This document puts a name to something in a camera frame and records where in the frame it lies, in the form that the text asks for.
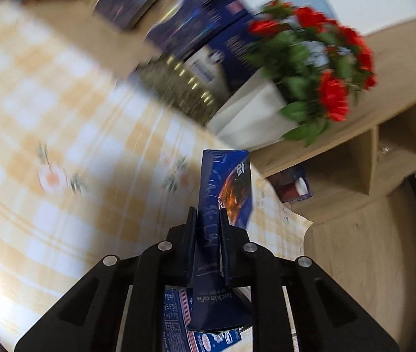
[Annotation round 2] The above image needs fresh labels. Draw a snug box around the gold oval tray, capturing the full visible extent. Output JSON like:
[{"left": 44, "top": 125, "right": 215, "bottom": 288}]
[{"left": 131, "top": 53, "right": 218, "bottom": 125}]

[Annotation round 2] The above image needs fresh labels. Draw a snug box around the blue box with red mark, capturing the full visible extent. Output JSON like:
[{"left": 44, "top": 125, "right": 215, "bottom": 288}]
[{"left": 202, "top": 0, "right": 254, "bottom": 46}]

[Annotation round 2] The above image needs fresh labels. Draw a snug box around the yellow checked floral tablecloth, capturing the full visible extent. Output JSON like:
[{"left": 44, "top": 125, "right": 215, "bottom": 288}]
[{"left": 0, "top": 0, "right": 313, "bottom": 341}]

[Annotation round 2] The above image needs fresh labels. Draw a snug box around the wooden shelf unit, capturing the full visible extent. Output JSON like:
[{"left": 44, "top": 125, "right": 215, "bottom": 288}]
[{"left": 252, "top": 15, "right": 416, "bottom": 224}]

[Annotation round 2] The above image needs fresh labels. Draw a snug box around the white flower vase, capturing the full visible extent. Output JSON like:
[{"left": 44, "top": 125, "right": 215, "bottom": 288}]
[{"left": 208, "top": 70, "right": 304, "bottom": 151}]

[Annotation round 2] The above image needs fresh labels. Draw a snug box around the wooden sideboard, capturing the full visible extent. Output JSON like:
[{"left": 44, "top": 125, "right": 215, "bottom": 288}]
[{"left": 21, "top": 0, "right": 164, "bottom": 67}]

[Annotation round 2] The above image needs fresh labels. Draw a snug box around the red rose plant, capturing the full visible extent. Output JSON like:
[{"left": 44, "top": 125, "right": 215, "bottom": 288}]
[{"left": 244, "top": 0, "right": 377, "bottom": 147}]

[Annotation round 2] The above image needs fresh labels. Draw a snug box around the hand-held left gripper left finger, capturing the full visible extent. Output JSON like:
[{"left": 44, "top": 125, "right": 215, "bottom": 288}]
[{"left": 14, "top": 206, "right": 198, "bottom": 352}]

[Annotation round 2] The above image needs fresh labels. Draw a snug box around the gold and blue gift box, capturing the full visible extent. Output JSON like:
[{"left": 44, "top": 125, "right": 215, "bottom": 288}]
[
  {"left": 145, "top": 0, "right": 230, "bottom": 59},
  {"left": 92, "top": 0, "right": 170, "bottom": 30}
]

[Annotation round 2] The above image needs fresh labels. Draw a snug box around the long blue coffee carton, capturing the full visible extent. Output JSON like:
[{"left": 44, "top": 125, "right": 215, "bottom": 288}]
[{"left": 188, "top": 149, "right": 254, "bottom": 332}]

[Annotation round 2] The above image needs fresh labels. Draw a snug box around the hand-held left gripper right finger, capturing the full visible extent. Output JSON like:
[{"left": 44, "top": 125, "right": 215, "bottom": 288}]
[{"left": 218, "top": 208, "right": 401, "bottom": 352}]

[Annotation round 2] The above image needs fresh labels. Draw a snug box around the blue white striped small box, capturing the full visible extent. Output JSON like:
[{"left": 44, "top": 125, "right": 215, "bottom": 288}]
[{"left": 163, "top": 288, "right": 243, "bottom": 352}]

